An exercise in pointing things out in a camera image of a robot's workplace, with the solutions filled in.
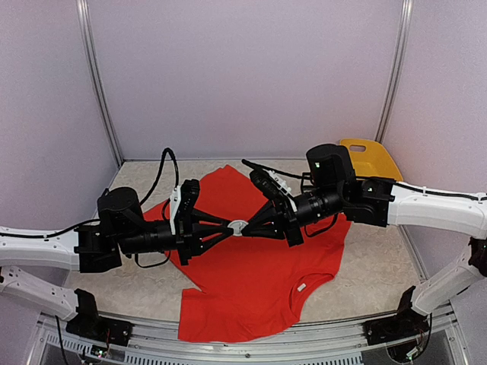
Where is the grey corner post right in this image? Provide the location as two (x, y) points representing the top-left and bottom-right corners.
(374, 0), (414, 143)

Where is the grey aluminium front rail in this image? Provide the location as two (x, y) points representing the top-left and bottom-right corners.
(26, 305), (471, 364)

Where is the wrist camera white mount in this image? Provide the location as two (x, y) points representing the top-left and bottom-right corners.
(250, 170), (298, 213)
(169, 179), (200, 236)

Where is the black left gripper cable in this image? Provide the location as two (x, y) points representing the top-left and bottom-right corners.
(132, 147), (180, 269)

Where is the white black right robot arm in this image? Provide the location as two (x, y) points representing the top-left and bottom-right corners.
(240, 144), (486, 345)

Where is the grey corner post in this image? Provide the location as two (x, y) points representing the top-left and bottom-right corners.
(374, 0), (414, 143)
(75, 0), (124, 168)

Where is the red t-shirt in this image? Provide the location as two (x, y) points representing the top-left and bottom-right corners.
(142, 164), (353, 344)

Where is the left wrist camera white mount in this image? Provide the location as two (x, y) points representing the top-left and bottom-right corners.
(169, 179), (200, 236)

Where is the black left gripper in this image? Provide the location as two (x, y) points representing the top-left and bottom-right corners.
(117, 208), (234, 265)

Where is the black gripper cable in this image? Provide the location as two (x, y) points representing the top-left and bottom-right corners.
(132, 147), (180, 269)
(241, 158), (339, 239)

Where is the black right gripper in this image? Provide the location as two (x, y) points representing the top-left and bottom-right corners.
(240, 184), (345, 246)

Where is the grey corner post left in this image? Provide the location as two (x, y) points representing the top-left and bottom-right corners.
(75, 0), (124, 168)

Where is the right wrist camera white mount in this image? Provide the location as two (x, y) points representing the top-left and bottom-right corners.
(250, 170), (298, 213)

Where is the yellow plastic basket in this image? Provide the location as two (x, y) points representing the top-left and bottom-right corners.
(339, 138), (403, 181)

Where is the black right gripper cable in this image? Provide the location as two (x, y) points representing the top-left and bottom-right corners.
(241, 158), (339, 239)

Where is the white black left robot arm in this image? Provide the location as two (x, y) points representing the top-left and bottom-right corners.
(1, 186), (235, 346)

